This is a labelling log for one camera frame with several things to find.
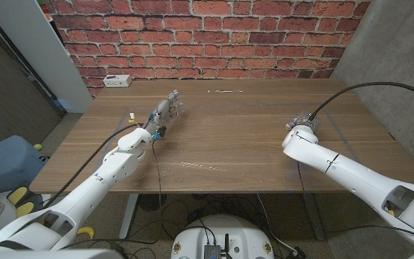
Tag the black power plug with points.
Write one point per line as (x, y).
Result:
(299, 253)

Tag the red brick print backdrop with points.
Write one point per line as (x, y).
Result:
(207, 36)

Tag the blue plastic container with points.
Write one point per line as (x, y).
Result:
(9, 165)

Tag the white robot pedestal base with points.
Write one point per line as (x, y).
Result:
(243, 234)

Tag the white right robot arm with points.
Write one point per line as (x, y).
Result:
(354, 180)

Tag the black antenna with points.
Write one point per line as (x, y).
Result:
(226, 244)

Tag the black round fan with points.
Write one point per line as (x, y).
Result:
(149, 202)

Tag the black foot pedal yellow pads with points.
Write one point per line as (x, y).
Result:
(20, 201)

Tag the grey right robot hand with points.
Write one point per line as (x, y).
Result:
(304, 119)

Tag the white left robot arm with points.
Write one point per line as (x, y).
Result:
(95, 187)

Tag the grey electronics box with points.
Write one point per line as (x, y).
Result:
(212, 252)

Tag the white upright panel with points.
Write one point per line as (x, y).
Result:
(38, 46)

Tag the yellow banana-shaped object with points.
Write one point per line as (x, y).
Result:
(87, 232)

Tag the metal table leg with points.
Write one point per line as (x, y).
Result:
(316, 219)
(128, 216)

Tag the yellow-green ball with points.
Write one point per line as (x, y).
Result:
(38, 147)

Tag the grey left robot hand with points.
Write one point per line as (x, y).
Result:
(162, 111)

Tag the white power strip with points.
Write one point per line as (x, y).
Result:
(117, 81)

